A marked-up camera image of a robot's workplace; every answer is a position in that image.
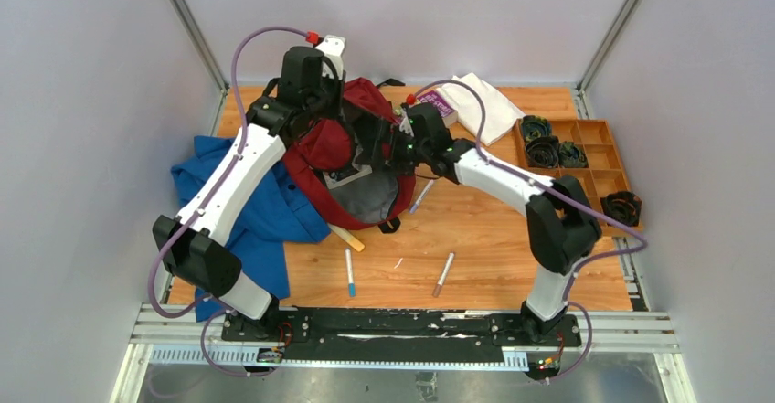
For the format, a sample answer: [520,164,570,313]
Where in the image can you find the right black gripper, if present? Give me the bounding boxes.
[356,120,432,177]

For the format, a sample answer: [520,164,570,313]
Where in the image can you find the red backpack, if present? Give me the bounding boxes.
[282,78,416,234]

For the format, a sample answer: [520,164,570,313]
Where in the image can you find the purple green book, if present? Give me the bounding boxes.
[417,90,458,127]

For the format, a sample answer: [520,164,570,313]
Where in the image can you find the little women book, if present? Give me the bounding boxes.
[323,162,372,190]

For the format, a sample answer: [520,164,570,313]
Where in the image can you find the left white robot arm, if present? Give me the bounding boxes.
[153,37,345,342]

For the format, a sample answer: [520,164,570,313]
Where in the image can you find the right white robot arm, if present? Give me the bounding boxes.
[356,103,601,346]

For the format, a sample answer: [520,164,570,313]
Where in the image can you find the white cloth bag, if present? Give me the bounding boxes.
[436,72,526,146]

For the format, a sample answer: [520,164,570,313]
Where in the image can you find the purple capped marker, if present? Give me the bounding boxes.
[409,180,435,214]

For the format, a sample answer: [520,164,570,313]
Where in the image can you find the orange highlighter marker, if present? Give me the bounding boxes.
[329,224,365,252]

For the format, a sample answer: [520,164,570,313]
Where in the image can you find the blue capped marker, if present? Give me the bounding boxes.
[345,249,356,298]

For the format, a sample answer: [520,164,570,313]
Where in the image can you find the blue shirt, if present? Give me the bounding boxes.
[171,135,330,300]

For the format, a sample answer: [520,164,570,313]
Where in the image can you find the brown capped marker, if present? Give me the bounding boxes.
[432,252,455,298]

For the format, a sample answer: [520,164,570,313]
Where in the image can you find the orange compartment tray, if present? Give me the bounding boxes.
[515,117,642,231]

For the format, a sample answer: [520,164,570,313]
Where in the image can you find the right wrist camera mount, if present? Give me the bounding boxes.
[394,94,417,137]

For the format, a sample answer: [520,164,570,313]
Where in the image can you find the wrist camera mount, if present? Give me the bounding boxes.
[394,94,417,137]
[306,31,346,80]

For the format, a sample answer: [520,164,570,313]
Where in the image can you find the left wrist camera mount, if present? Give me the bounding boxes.
[306,31,346,80]

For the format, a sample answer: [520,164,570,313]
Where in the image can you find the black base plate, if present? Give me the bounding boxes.
[221,307,581,364]

